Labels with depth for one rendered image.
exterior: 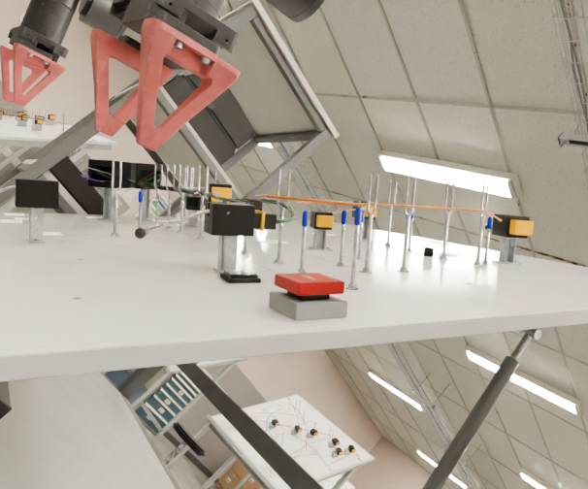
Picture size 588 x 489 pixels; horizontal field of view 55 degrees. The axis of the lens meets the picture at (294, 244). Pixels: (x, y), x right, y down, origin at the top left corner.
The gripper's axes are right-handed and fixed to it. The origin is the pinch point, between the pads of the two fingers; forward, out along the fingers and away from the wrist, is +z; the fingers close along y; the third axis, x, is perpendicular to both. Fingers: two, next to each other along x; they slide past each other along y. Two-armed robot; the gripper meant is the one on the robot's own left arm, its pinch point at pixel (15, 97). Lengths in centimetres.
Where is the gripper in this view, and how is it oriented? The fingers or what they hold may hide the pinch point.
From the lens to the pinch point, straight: 92.8
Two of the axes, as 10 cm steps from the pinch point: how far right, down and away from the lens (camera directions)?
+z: -3.9, 9.2, 0.2
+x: -7.3, -3.0, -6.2
